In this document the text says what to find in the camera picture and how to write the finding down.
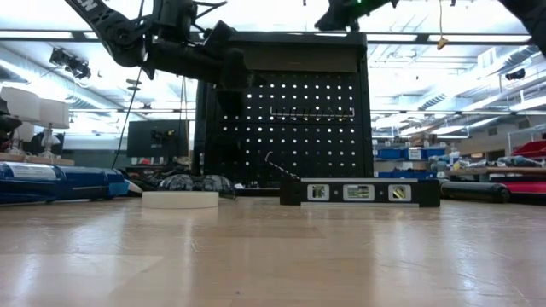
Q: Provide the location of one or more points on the white tape roll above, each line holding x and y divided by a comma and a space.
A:
179, 200

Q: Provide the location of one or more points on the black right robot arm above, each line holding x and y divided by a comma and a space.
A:
533, 21

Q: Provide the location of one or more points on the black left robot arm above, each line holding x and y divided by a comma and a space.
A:
123, 34

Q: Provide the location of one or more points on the black pegboard cabinet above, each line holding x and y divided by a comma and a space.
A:
298, 140

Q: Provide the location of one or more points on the black background monitor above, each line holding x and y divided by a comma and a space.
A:
145, 140

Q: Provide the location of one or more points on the blue storage bin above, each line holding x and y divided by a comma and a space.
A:
434, 153
405, 175
390, 154

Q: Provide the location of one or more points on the white table lamp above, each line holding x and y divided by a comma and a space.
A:
53, 113

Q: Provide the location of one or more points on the blue caulking gun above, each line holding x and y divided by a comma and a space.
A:
64, 183

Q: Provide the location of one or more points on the large white lampshade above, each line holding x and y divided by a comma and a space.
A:
21, 104

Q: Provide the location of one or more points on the black cylindrical tube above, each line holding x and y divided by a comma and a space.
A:
473, 192

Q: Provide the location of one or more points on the wooden background table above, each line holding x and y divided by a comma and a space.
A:
503, 171

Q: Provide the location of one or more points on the red tray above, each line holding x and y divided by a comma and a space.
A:
531, 150

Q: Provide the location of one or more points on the small red bin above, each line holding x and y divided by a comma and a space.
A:
526, 188

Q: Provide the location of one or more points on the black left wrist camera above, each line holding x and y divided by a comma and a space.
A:
219, 34

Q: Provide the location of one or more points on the black rig frame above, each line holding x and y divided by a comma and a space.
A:
256, 192

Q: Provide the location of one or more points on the black ceiling camera cluster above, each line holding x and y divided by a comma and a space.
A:
72, 66

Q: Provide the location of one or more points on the small black ceiling camera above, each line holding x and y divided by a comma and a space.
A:
516, 75

